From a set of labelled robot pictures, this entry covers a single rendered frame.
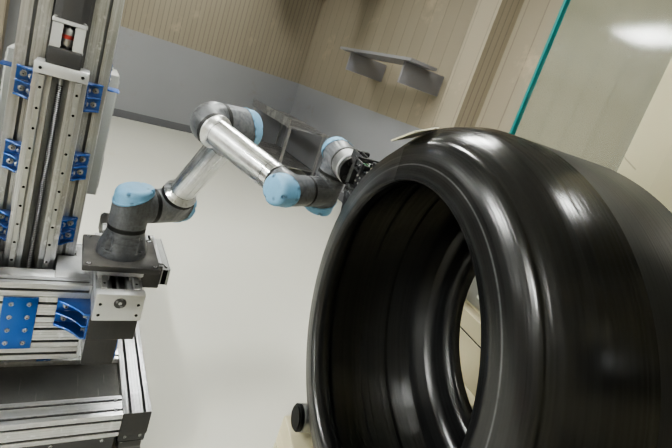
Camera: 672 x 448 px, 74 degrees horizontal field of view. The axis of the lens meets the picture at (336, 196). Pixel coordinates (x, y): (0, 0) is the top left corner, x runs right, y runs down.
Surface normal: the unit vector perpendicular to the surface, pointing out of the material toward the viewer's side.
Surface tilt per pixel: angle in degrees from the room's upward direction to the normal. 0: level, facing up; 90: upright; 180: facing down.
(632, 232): 35
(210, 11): 90
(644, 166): 90
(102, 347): 90
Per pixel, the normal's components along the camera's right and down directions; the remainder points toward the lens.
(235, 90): 0.45, 0.35
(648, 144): -0.90, -0.21
